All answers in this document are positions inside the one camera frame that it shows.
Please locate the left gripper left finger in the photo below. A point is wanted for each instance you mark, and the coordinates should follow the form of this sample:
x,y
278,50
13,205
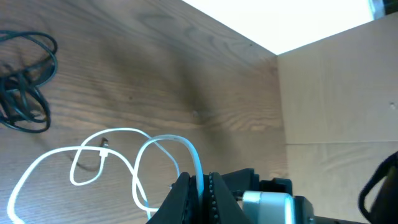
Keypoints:
x,y
181,204

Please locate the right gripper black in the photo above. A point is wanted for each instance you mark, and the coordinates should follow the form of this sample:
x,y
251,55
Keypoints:
x,y
244,180

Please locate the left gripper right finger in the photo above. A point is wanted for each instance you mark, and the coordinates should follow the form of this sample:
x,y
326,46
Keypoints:
x,y
219,205

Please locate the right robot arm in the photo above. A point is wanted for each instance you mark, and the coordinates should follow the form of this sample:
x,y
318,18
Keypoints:
x,y
377,201

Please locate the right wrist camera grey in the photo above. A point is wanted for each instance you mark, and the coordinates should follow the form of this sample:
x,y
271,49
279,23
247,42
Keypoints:
x,y
269,207

